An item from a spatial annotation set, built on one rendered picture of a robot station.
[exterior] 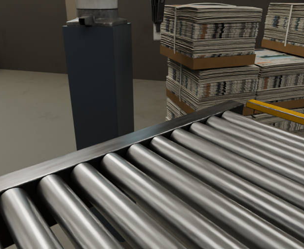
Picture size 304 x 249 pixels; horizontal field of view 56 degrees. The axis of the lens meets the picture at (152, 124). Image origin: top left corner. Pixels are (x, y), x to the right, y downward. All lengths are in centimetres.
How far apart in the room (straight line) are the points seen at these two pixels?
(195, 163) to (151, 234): 21
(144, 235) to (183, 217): 7
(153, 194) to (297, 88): 113
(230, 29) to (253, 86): 28
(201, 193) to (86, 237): 20
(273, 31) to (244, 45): 50
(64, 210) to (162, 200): 15
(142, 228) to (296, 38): 135
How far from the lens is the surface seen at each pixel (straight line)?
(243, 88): 131
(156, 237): 42
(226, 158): 61
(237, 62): 126
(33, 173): 58
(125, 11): 415
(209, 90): 123
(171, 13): 136
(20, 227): 48
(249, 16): 125
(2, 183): 58
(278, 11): 173
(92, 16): 111
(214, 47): 119
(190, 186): 52
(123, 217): 46
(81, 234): 44
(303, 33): 159
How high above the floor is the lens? 110
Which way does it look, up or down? 24 degrees down
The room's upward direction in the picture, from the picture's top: straight up
